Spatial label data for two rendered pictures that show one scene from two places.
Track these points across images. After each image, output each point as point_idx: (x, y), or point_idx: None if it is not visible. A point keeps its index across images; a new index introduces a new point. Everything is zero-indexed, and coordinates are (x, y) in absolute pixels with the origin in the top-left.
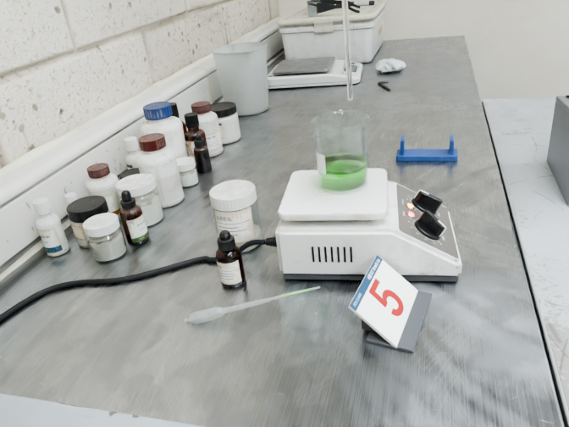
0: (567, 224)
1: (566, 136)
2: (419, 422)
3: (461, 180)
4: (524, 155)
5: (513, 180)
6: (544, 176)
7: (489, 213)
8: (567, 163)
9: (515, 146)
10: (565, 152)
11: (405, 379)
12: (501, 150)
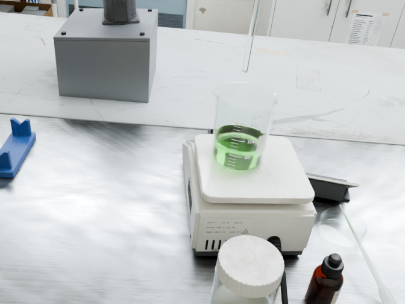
0: (175, 108)
1: (113, 59)
2: (395, 182)
3: (88, 140)
4: (39, 102)
5: (94, 115)
6: (91, 102)
7: (159, 134)
8: (129, 76)
9: (14, 103)
10: (116, 72)
11: (370, 186)
12: (18, 110)
